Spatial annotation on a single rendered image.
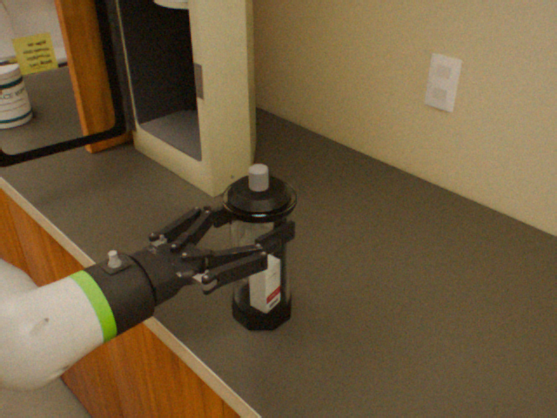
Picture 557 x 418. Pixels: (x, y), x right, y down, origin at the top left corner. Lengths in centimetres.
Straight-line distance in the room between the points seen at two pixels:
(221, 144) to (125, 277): 56
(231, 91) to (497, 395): 73
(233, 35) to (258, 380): 65
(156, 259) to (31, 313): 16
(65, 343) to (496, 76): 92
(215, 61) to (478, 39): 51
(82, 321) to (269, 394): 30
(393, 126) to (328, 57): 25
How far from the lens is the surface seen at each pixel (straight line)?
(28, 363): 67
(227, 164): 123
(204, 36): 110
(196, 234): 81
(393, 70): 135
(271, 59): 163
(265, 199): 78
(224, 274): 74
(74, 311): 68
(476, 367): 92
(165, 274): 73
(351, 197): 125
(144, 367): 124
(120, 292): 70
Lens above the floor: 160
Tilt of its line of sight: 34 degrees down
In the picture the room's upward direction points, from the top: straight up
